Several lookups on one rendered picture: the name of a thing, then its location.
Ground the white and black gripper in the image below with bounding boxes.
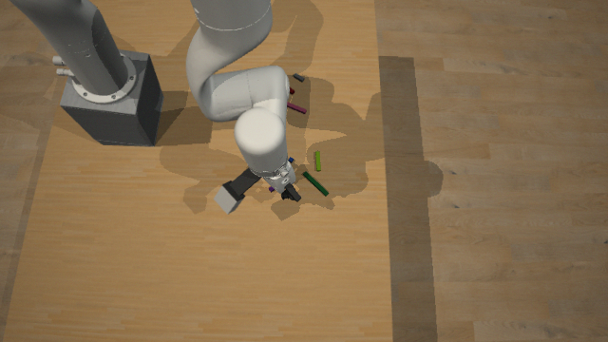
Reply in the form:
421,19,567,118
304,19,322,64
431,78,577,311
262,161,302,201

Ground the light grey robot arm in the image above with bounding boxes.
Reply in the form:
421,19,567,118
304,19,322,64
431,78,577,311
10,0,290,215

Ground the pink rod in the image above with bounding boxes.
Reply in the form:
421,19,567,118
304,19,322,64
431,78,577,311
287,102,307,114

